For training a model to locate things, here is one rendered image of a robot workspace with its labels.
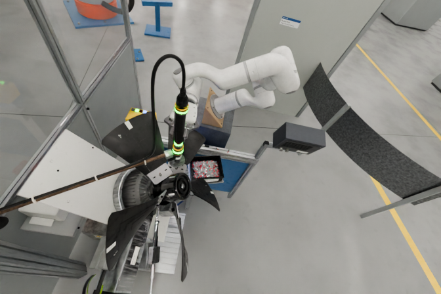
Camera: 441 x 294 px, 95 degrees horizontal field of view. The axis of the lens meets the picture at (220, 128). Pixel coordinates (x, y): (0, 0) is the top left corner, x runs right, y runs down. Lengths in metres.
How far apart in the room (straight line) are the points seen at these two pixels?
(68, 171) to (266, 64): 0.85
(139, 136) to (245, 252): 1.64
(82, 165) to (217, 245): 1.50
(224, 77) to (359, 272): 2.40
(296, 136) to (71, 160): 1.10
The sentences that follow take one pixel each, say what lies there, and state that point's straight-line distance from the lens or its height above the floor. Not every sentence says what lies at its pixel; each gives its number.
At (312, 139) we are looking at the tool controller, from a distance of 1.33.
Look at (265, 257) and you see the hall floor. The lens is 2.28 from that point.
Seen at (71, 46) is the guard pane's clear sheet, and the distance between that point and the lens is 1.47.
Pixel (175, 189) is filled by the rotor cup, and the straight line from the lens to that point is 0.89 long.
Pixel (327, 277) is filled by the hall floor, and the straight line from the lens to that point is 2.55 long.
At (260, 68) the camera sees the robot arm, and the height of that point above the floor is 1.65.
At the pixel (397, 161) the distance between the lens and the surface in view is 2.40.
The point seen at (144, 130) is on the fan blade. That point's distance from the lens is 0.87.
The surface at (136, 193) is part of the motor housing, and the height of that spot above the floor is 1.17.
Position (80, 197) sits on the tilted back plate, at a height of 1.23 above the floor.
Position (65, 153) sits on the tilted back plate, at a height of 1.33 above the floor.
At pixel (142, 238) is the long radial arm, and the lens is 1.00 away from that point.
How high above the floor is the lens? 2.09
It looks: 51 degrees down
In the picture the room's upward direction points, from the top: 19 degrees clockwise
